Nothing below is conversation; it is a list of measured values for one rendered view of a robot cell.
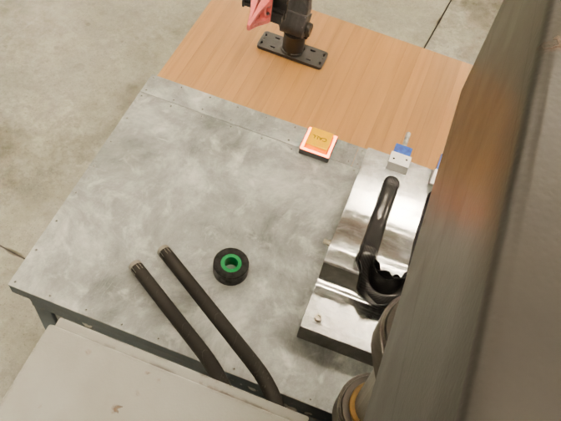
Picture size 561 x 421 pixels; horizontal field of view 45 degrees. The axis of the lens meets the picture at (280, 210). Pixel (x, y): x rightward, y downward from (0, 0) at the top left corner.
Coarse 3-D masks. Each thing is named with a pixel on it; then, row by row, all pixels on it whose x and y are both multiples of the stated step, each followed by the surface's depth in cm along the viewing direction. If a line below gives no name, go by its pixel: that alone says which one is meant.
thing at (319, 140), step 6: (312, 132) 173; (318, 132) 174; (324, 132) 174; (312, 138) 172; (318, 138) 172; (324, 138) 173; (330, 138) 173; (306, 144) 171; (312, 144) 171; (318, 144) 171; (324, 144) 172; (330, 144) 172; (318, 150) 172; (324, 150) 171
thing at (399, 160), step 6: (408, 132) 169; (408, 138) 168; (396, 144) 165; (402, 144) 167; (396, 150) 164; (402, 150) 164; (408, 150) 164; (390, 156) 161; (396, 156) 161; (402, 156) 162; (408, 156) 162; (390, 162) 160; (396, 162) 160; (402, 162) 161; (408, 162) 161; (390, 168) 162; (396, 168) 161; (402, 168) 161; (402, 174) 162
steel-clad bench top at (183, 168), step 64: (128, 128) 173; (192, 128) 175; (256, 128) 177; (128, 192) 162; (192, 192) 164; (256, 192) 166; (320, 192) 168; (64, 256) 151; (128, 256) 152; (192, 256) 154; (256, 256) 156; (320, 256) 158; (128, 320) 144; (192, 320) 146; (256, 320) 147; (320, 384) 141
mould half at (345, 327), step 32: (384, 160) 164; (352, 192) 158; (416, 192) 159; (352, 224) 152; (416, 224) 155; (352, 256) 143; (384, 256) 144; (320, 288) 146; (352, 288) 145; (352, 320) 143; (352, 352) 142
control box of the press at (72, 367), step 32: (64, 320) 73; (32, 352) 70; (64, 352) 70; (96, 352) 71; (128, 352) 72; (32, 384) 68; (64, 384) 69; (96, 384) 69; (128, 384) 69; (160, 384) 70; (192, 384) 70; (224, 384) 71; (0, 416) 66; (32, 416) 66; (64, 416) 67; (96, 416) 67; (128, 416) 67; (160, 416) 68; (192, 416) 68; (224, 416) 68; (256, 416) 69; (288, 416) 70
